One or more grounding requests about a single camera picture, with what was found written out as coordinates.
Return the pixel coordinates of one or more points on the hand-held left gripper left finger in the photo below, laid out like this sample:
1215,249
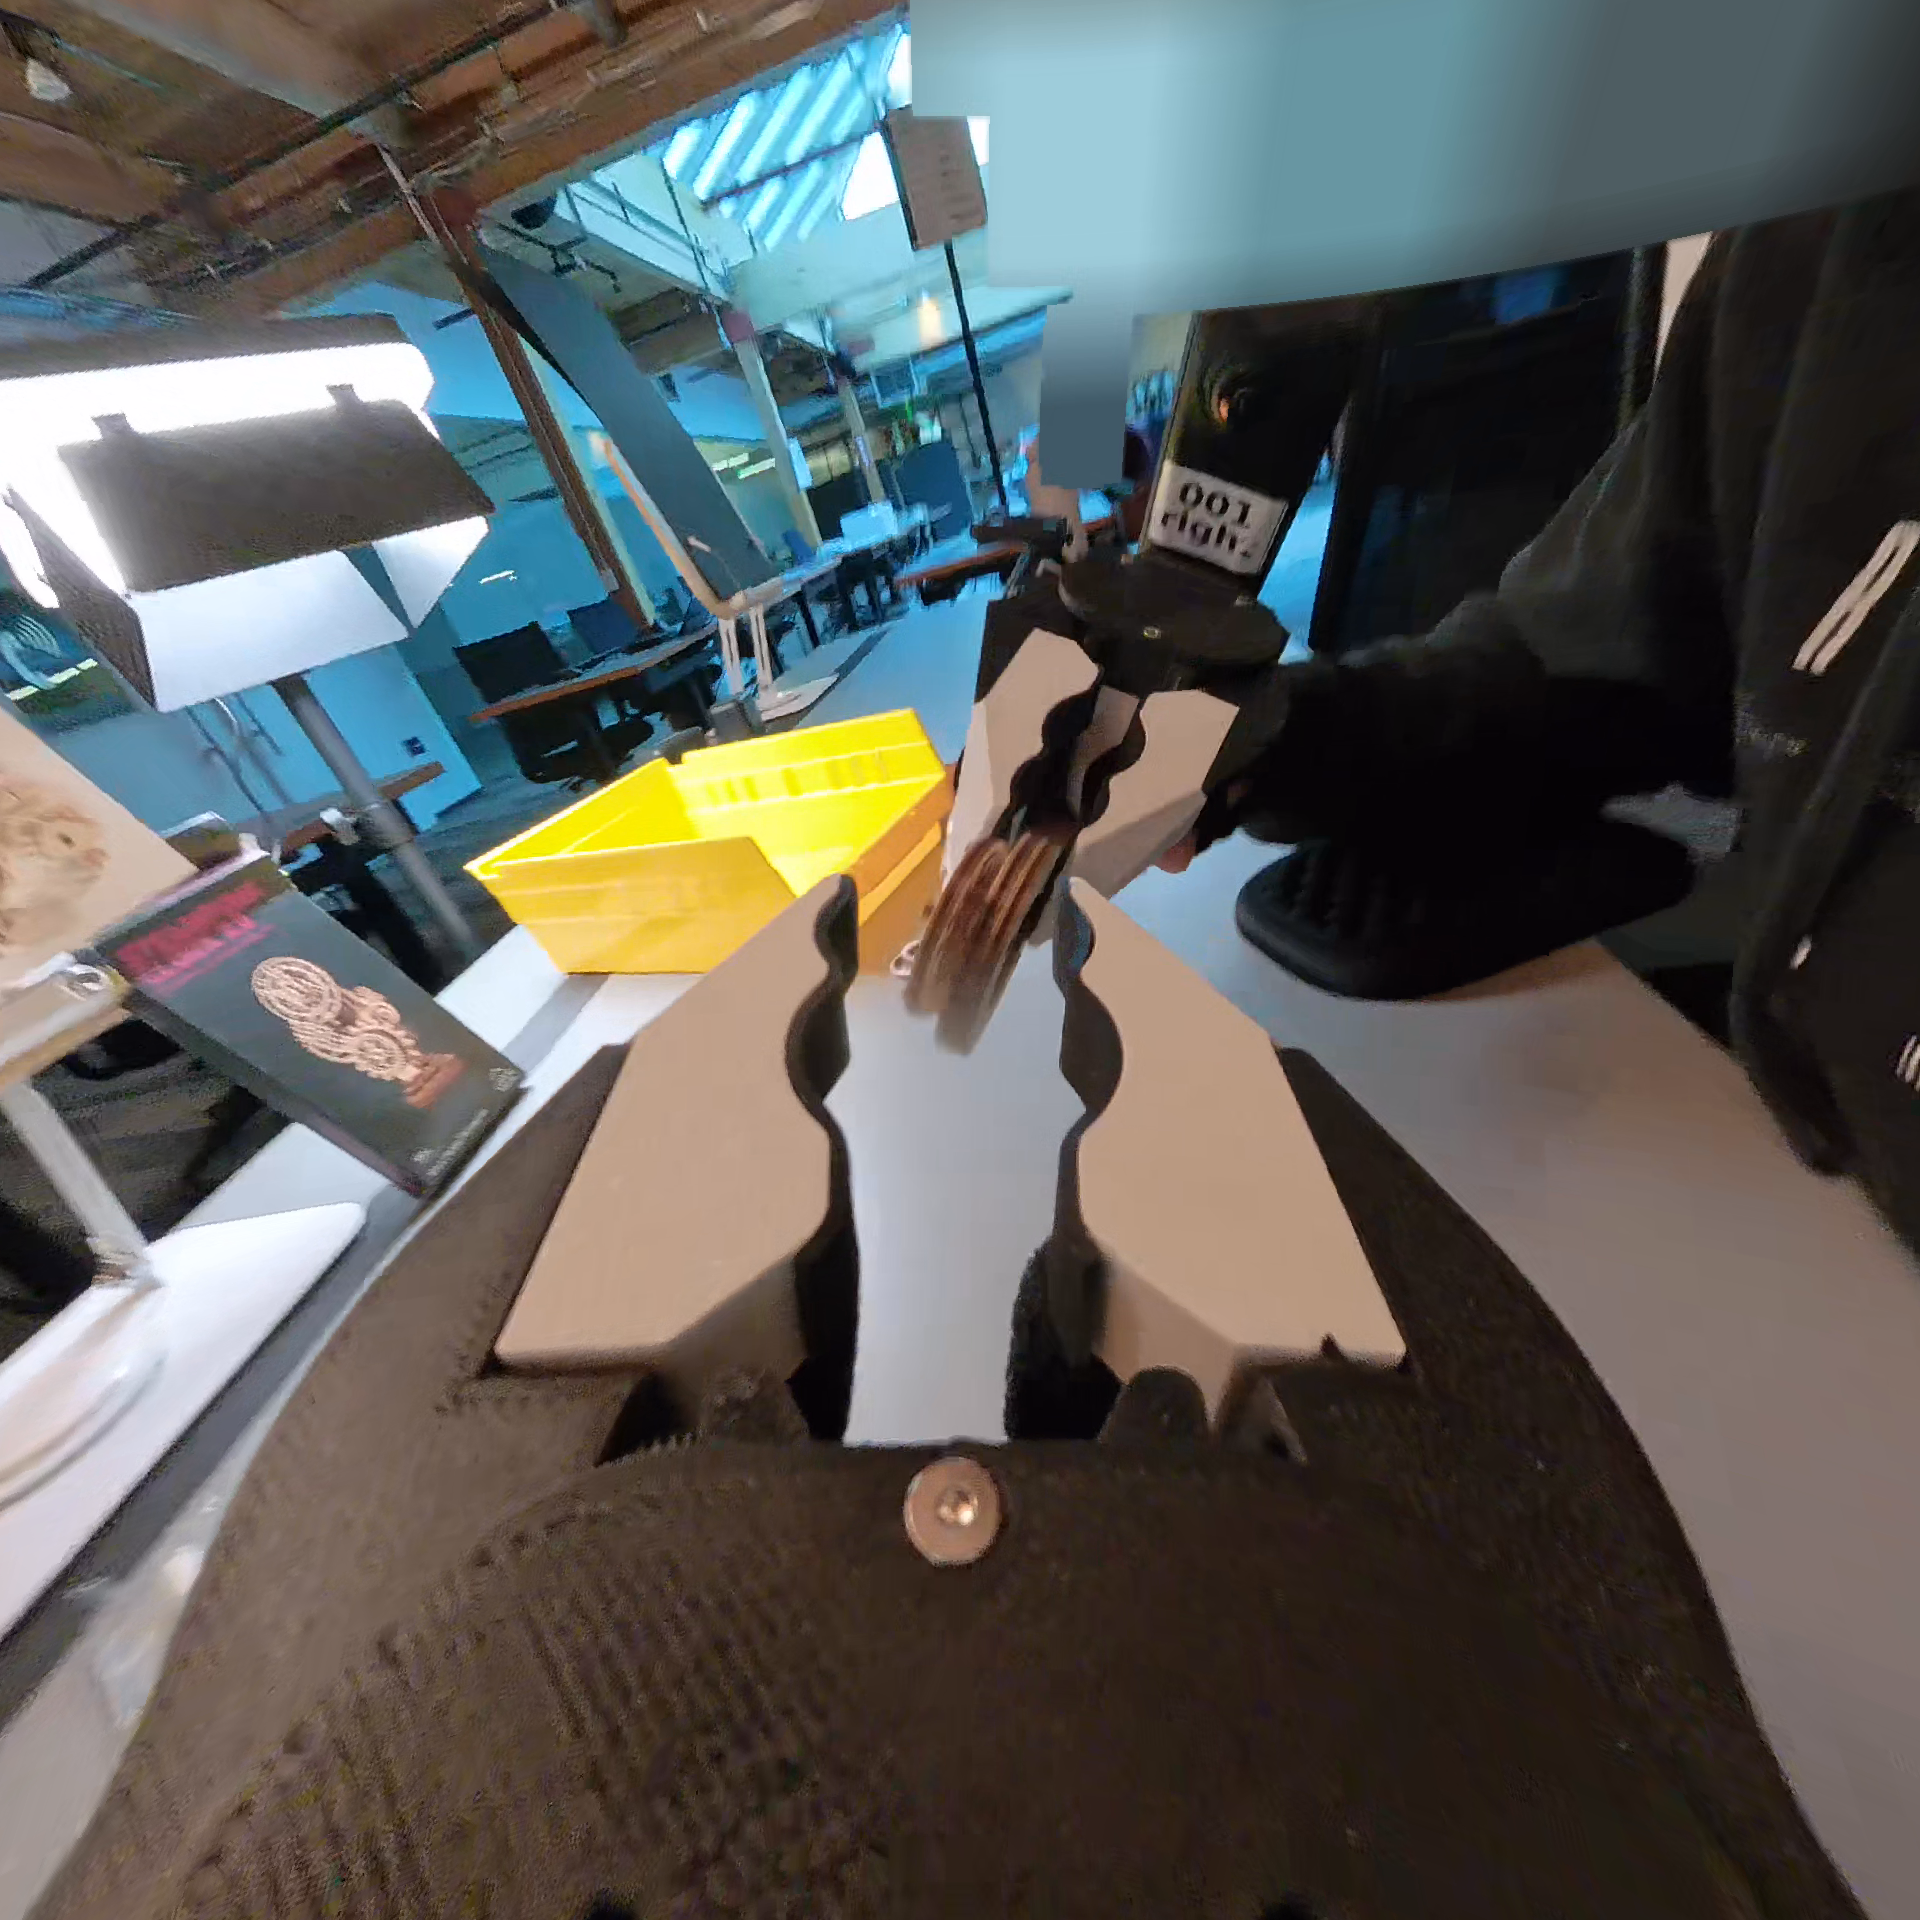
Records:
677,1200

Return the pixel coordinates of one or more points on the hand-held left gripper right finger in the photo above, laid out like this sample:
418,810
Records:
1230,1200

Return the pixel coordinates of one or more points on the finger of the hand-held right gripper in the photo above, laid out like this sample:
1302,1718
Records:
998,720
1169,765

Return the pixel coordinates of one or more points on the ornate wooden disc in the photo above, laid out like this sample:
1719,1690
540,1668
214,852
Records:
1036,886

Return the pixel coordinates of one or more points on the background wooden desk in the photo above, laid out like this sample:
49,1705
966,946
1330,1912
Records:
602,684

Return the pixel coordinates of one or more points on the black desk mat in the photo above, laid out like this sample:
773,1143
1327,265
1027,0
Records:
60,1651

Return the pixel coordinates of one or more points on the person's right hand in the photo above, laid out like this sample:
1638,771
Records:
1177,855

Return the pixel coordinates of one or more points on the black woven armrest pad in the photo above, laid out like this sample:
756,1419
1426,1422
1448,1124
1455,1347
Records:
1426,928

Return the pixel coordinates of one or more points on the yellow plastic bin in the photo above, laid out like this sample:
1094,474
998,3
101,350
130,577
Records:
677,855

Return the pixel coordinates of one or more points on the black monitor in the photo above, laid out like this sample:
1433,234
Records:
1500,451

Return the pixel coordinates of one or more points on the dark product box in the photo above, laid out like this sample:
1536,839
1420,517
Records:
299,1019

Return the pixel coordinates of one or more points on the black office chair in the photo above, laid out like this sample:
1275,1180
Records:
525,690

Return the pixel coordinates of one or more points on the white flat device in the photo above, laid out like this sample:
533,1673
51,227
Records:
195,1290

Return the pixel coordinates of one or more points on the grey light stand pole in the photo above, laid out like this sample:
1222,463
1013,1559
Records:
361,810

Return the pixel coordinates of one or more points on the person's black printed hoodie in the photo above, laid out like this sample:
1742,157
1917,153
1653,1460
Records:
1832,600

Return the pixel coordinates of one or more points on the pale document holder board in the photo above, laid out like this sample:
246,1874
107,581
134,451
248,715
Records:
45,1035

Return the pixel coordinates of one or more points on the printed instruction sheet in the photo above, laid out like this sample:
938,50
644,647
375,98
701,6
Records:
60,855

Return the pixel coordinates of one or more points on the studio softbox light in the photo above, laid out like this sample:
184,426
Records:
257,511

